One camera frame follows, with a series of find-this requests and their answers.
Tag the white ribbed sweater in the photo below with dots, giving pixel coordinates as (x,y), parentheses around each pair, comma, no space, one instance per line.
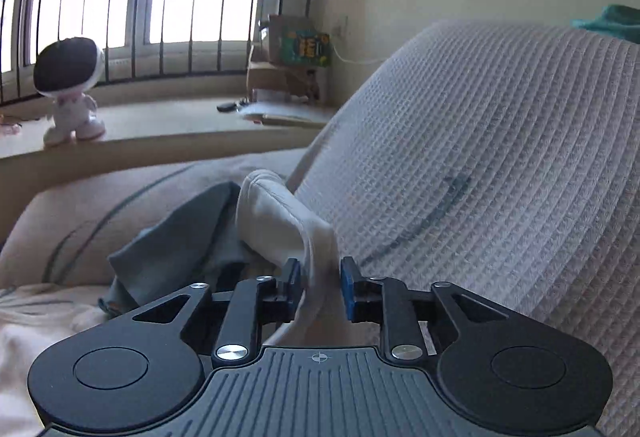
(285,217)

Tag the light blue fleece garment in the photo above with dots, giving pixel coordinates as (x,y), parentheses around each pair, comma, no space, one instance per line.
(180,237)

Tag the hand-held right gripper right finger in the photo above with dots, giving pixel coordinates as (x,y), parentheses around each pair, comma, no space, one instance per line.
(348,287)

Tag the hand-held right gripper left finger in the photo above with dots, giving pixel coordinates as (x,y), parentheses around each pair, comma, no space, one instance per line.
(296,282)

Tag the teal cloth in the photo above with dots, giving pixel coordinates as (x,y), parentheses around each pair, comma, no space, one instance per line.
(610,22)

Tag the green printed box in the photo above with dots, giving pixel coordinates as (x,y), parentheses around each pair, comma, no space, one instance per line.
(305,47)

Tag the black car key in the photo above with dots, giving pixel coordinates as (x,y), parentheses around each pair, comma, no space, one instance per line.
(230,106)

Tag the white astronaut toy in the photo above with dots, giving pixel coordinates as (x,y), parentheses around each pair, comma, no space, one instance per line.
(70,87)

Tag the cardboard box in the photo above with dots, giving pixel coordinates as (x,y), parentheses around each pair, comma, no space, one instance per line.
(280,74)

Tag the black metal window bars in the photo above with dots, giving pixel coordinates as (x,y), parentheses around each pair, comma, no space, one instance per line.
(132,17)

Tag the leaf print waffle sofa cover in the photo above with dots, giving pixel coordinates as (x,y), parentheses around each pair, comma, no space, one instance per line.
(475,167)

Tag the stack of papers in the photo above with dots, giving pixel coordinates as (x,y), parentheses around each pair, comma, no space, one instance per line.
(285,115)

